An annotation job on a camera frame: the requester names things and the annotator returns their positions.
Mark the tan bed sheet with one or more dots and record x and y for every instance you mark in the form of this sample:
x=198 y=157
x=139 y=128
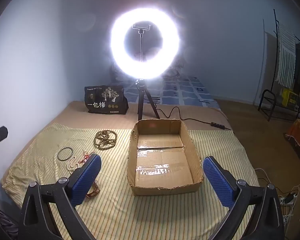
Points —
x=65 y=115

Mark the yellow striped cloth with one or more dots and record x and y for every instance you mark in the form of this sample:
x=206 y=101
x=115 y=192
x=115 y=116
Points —
x=140 y=217

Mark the dark striped cloth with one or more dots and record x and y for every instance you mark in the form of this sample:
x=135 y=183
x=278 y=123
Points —
x=2 y=225

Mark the yellow box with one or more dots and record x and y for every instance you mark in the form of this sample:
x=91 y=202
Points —
x=290 y=98

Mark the white power strip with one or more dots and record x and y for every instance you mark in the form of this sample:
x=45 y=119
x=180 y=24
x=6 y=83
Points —
x=287 y=210

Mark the black metal clothes rack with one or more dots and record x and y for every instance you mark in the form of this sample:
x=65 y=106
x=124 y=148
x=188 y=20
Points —
x=267 y=100

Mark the blue checkered sheet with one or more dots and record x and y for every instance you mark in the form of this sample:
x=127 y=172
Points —
x=185 y=90

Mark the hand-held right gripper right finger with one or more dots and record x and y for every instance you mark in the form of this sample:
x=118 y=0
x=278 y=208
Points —
x=218 y=182

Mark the white striped towel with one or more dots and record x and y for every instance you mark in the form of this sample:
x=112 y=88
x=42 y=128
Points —
x=286 y=55

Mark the cardboard box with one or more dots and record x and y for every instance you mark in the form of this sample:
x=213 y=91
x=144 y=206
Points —
x=162 y=160

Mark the white pearl strand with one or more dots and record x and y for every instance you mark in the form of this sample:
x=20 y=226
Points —
x=71 y=164

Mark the black printed bag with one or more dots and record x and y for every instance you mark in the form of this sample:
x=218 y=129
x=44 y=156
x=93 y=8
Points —
x=106 y=100

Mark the phone holder clamp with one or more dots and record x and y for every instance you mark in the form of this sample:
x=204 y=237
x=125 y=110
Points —
x=140 y=26

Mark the orange cloth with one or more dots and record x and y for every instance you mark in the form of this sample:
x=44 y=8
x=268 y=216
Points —
x=298 y=135

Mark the folded floral quilt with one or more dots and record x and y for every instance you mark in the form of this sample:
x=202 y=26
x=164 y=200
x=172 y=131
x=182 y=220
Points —
x=177 y=68

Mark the dark bangle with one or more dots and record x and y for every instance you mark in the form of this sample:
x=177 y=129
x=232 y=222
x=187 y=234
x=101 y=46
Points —
x=58 y=155

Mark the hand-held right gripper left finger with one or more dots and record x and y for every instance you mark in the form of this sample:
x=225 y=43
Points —
x=86 y=177

